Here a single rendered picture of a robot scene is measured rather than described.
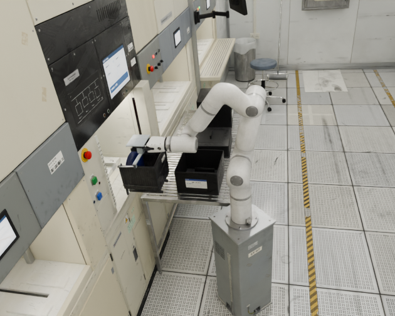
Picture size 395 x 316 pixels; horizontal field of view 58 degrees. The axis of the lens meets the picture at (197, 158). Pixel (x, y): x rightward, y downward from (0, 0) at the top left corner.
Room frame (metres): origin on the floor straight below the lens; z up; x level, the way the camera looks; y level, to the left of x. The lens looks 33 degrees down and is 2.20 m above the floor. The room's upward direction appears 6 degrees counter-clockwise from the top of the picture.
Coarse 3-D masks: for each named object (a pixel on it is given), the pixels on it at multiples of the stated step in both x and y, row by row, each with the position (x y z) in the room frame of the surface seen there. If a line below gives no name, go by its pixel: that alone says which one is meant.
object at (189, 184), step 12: (192, 156) 2.08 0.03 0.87; (204, 156) 2.05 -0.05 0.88; (216, 156) 2.03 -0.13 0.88; (180, 168) 1.95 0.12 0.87; (192, 168) 2.08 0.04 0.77; (204, 168) 2.03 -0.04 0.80; (216, 168) 2.03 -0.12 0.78; (180, 180) 1.82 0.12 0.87; (192, 180) 1.80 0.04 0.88; (204, 180) 1.78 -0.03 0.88; (216, 180) 1.76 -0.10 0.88; (180, 192) 1.82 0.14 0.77; (192, 192) 1.80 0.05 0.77; (204, 192) 1.78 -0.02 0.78; (216, 192) 1.76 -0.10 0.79
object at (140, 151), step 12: (132, 144) 1.64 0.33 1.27; (144, 144) 1.63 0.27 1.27; (144, 156) 1.78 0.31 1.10; (156, 156) 1.75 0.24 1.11; (120, 168) 1.60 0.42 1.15; (132, 168) 1.58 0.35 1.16; (144, 168) 1.55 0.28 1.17; (156, 168) 1.57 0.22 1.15; (168, 168) 1.74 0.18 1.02; (132, 180) 1.58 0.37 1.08; (144, 180) 1.57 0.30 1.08; (156, 180) 1.55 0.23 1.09; (156, 192) 1.60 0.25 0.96
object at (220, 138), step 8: (208, 128) 2.48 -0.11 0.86; (216, 128) 2.47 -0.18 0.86; (224, 128) 2.45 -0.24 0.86; (200, 136) 2.37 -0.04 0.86; (208, 136) 2.35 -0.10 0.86; (216, 136) 2.34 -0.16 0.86; (224, 136) 2.33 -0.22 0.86; (200, 144) 2.25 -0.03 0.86; (208, 144) 2.23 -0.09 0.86; (216, 144) 2.22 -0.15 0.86; (224, 144) 2.21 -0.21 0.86; (224, 152) 2.18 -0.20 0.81
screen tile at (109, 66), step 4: (108, 64) 1.86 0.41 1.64; (112, 64) 1.90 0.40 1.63; (108, 68) 1.85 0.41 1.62; (116, 68) 1.93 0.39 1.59; (116, 72) 1.92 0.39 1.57; (108, 76) 1.83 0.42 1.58; (112, 76) 1.87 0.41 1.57; (116, 76) 1.91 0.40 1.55; (108, 80) 1.82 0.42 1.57; (112, 80) 1.86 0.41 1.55
